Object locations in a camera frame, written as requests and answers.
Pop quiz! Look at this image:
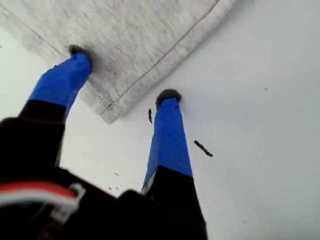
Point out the grey t-shirt with brown sleeves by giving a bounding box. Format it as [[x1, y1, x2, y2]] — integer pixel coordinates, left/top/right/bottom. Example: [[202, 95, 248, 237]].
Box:
[[0, 0, 253, 125]]

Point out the red white servo wire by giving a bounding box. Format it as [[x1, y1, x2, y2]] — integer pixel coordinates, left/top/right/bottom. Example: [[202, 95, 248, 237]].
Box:
[[0, 180, 86, 226]]

